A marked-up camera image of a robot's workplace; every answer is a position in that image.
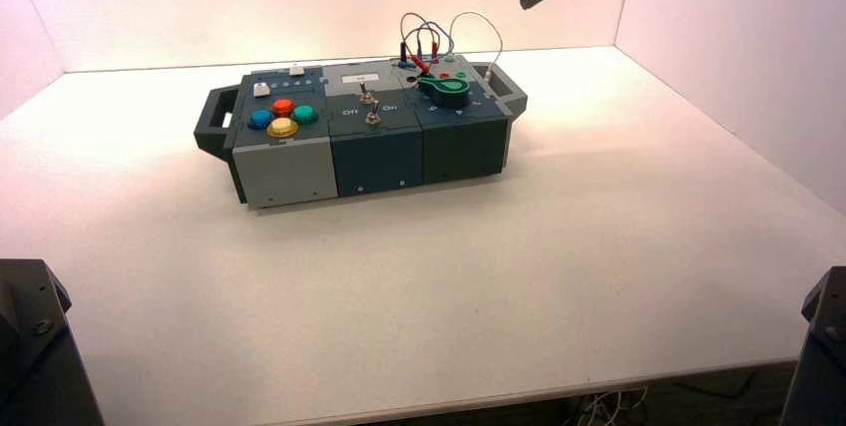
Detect green pointer knob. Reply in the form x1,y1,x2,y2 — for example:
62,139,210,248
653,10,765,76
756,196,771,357
417,74,473,111

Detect yellow round push button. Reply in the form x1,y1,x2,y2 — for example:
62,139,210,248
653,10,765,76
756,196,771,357
265,117,300,140

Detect grey and teal control box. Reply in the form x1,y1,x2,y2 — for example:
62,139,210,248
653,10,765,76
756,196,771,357
193,52,529,211

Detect white jumper cable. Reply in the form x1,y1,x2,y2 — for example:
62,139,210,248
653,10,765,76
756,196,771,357
447,11,506,86

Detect red jumper cable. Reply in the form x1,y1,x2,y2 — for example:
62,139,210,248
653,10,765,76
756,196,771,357
398,12,442,75

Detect blue jumper cable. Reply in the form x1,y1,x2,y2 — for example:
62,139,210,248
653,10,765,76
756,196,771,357
397,20,440,70

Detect white cables under table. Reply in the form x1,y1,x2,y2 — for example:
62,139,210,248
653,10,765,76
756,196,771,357
573,387,650,426

